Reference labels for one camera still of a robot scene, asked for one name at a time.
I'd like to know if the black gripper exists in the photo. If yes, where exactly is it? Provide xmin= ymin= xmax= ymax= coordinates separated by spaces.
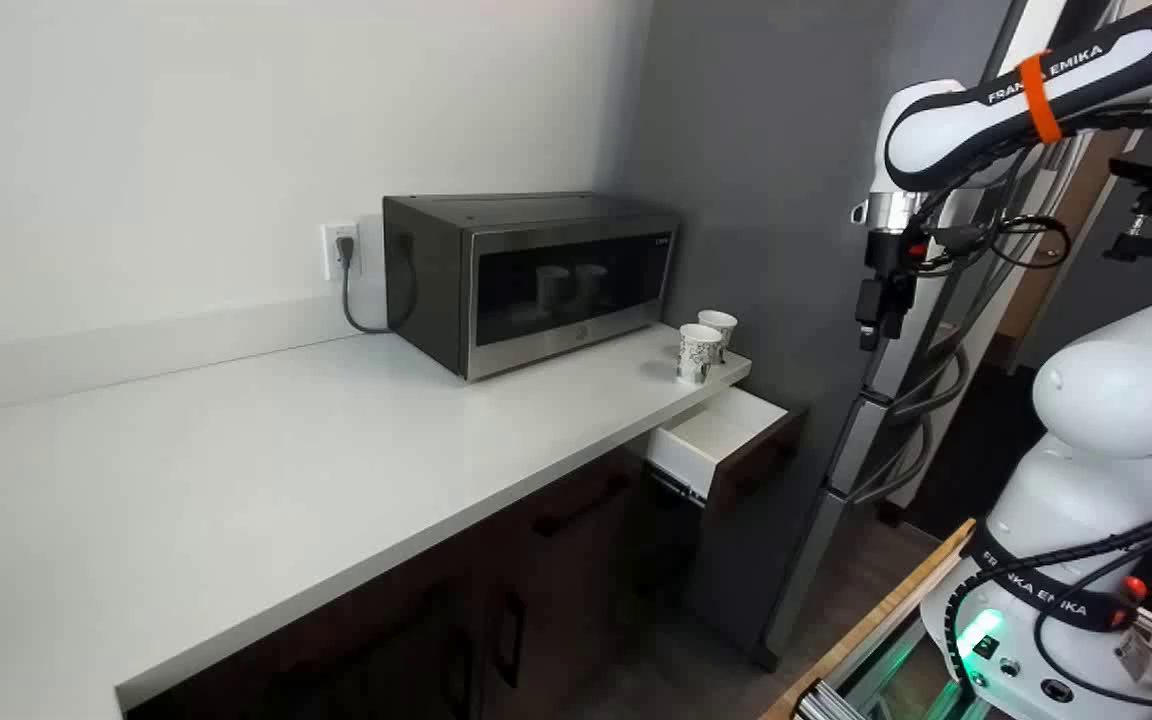
xmin=856 ymin=233 xmax=928 ymax=352

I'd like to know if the patterned paper cup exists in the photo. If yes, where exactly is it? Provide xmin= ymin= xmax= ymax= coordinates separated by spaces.
xmin=697 ymin=310 xmax=742 ymax=356
xmin=676 ymin=324 xmax=721 ymax=384

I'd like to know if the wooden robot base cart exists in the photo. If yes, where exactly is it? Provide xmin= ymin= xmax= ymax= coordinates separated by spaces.
xmin=760 ymin=521 xmax=978 ymax=720

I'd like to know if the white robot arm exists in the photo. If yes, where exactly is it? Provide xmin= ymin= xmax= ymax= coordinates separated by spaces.
xmin=856 ymin=4 xmax=1152 ymax=720

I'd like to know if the dark wood cabinet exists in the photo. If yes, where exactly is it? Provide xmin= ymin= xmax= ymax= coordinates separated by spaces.
xmin=128 ymin=453 xmax=701 ymax=720

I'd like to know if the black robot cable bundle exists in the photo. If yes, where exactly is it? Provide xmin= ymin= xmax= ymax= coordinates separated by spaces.
xmin=848 ymin=105 xmax=1152 ymax=511

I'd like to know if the black microwave power cord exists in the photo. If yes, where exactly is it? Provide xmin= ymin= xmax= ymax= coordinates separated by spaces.
xmin=334 ymin=228 xmax=418 ymax=340

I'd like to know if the white wall power outlet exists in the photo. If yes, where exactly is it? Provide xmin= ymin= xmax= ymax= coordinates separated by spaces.
xmin=319 ymin=222 xmax=361 ymax=284

